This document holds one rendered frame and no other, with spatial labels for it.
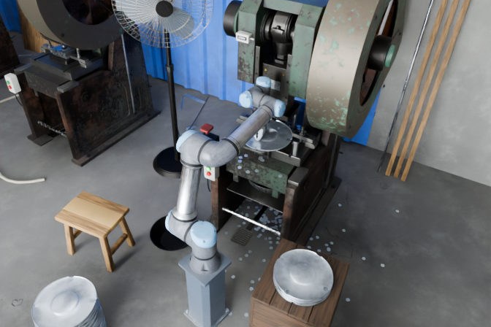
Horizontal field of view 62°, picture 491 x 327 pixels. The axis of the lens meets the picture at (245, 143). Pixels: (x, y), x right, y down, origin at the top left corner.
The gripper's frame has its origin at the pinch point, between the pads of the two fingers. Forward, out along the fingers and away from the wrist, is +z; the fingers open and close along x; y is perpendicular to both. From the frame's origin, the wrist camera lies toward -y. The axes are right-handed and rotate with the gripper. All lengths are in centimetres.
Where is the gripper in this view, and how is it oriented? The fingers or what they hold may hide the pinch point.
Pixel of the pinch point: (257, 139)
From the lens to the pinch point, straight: 221.2
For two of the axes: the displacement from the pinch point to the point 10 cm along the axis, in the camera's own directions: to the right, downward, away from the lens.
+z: -0.5, 7.9, 6.0
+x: -8.7, -3.3, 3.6
